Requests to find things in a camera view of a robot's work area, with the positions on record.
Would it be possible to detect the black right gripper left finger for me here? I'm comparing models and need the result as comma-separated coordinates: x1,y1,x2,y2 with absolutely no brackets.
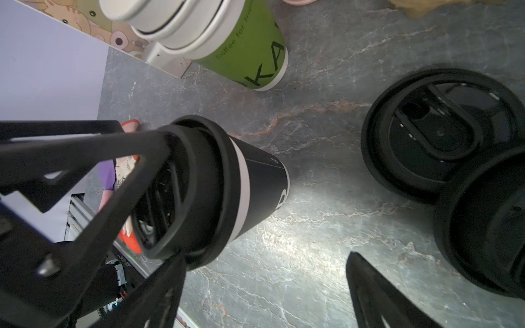
87,251,187,327

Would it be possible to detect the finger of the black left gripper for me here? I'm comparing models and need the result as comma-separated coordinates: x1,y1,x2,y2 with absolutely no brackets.
1,120,123,142
1,131,170,327

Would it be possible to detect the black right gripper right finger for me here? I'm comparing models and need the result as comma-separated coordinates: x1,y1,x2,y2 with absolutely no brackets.
346,252,440,327

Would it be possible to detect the purple pink trowel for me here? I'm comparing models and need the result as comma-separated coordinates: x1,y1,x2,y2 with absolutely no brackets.
97,160,116,210

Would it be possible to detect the red white garden glove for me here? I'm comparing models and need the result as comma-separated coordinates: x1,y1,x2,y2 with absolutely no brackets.
112,118,144,255

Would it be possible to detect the black cup lid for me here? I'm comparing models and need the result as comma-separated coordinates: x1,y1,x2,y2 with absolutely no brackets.
361,68,524,204
433,141,524,299

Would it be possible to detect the cartoon animal paper bag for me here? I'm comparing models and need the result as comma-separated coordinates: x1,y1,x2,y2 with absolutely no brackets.
22,0,192,78

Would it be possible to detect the green paper cup stack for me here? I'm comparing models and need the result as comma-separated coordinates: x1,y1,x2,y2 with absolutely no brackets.
100,1,289,92

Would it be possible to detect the brown pulp cup carrier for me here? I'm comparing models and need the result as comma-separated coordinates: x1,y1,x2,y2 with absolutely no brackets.
388,0,502,19

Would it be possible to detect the pink metal bucket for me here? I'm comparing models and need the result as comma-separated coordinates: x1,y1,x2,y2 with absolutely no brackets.
283,0,318,6

